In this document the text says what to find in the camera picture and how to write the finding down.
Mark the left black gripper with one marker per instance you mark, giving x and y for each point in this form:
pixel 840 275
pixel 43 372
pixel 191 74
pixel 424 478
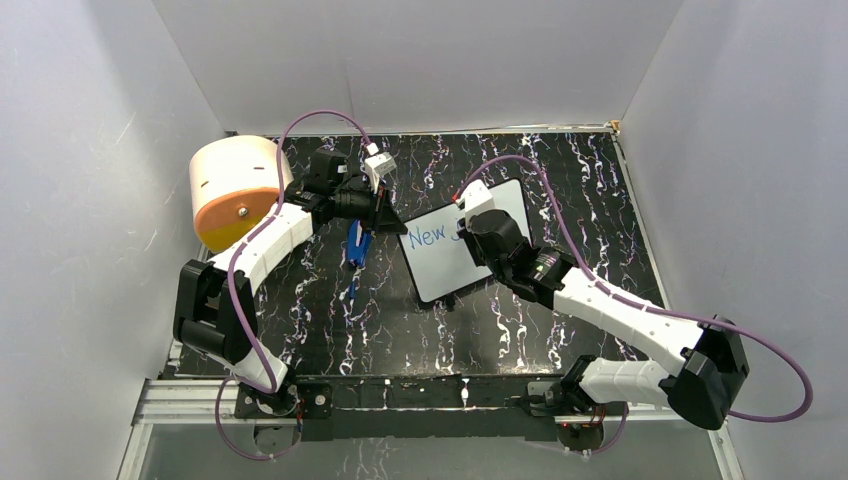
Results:
pixel 382 217

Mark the small black-framed whiteboard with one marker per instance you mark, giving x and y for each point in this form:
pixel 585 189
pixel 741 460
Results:
pixel 438 259

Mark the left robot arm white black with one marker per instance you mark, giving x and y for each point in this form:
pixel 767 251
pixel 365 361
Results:
pixel 214 309

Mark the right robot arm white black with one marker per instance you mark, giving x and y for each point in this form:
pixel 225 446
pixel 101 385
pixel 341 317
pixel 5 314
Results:
pixel 695 368

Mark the blue stapler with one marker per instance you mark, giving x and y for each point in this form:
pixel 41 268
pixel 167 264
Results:
pixel 359 239

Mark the cream orange cylindrical drum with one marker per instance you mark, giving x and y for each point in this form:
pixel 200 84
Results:
pixel 233 184

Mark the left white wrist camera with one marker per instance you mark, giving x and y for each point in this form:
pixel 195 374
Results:
pixel 377 165

